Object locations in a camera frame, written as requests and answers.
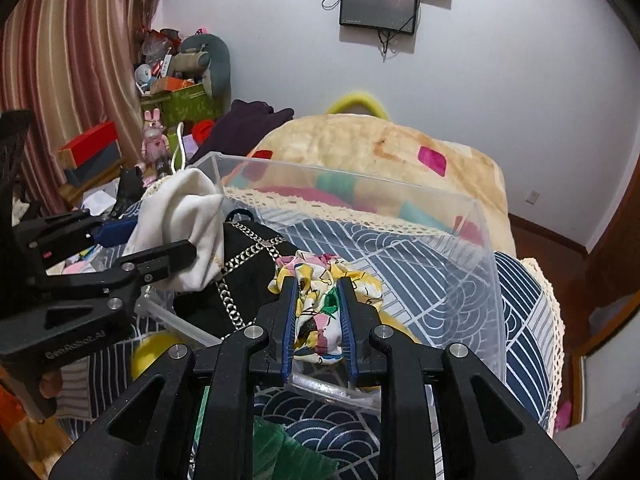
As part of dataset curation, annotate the red box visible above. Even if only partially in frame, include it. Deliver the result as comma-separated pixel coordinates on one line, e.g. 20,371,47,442
57,125,122,169

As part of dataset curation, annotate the dark purple cloth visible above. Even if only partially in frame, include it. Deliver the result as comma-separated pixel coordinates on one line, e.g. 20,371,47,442
191,100,296,167

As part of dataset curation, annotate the black toy figure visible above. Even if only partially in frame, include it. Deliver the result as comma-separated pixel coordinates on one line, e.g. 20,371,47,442
116,167,147,217

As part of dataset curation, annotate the green cloth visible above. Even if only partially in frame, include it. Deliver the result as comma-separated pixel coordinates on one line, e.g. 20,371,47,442
252,417,341,480

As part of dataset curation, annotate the yellow cushion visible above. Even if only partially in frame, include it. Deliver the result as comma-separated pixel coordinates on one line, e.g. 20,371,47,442
325,90,389,121

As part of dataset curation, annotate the striped curtain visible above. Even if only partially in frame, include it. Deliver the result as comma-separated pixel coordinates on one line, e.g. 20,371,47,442
0,0,167,217

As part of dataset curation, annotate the beige patchwork blanket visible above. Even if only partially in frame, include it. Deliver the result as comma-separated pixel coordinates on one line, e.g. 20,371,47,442
247,112,517,257

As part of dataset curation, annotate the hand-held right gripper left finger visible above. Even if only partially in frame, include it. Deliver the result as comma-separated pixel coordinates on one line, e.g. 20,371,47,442
50,276,301,480

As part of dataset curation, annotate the black monitor cable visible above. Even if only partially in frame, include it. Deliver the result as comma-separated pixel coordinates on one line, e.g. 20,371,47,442
376,29,402,57

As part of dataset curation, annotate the colourful patterned cloth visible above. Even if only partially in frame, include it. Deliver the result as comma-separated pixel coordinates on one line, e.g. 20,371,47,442
267,254,384,365

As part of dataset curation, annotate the grey plush toy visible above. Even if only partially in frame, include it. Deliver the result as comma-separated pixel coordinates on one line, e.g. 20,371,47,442
179,34,232,99

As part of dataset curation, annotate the pink bunny toy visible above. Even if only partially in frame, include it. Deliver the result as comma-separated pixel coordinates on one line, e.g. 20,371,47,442
141,109,171,172

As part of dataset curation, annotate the black bag with chain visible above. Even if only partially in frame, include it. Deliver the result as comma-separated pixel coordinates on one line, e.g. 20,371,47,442
172,209,302,346

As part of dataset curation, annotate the white clothes hanger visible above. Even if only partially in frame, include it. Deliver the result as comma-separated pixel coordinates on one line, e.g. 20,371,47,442
167,122,199,177

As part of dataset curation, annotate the white cloth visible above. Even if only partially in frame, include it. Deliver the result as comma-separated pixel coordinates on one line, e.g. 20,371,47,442
122,167,226,294

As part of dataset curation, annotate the yellow ball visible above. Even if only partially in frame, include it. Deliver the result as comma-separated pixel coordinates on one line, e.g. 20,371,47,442
131,332,192,382

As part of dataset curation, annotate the person's left hand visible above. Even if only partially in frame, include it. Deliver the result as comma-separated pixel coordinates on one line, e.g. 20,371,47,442
39,370,65,401

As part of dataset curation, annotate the small wall monitor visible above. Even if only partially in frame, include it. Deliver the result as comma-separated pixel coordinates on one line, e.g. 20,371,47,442
339,0,420,36

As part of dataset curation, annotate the blue patterned bedspread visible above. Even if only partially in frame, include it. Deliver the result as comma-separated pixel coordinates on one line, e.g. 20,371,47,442
55,180,567,480

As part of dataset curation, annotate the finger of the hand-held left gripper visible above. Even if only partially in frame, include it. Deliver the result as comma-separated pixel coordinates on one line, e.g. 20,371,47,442
37,240,197,312
12,209,139,275

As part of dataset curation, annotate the clear plastic storage box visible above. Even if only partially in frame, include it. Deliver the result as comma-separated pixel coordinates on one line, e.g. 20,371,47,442
135,151,508,406

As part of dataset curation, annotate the green cardboard box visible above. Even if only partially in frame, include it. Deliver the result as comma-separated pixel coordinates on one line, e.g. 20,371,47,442
141,84,224,127

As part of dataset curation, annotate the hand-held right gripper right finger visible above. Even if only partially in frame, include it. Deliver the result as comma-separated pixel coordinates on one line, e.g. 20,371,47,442
336,276,581,480

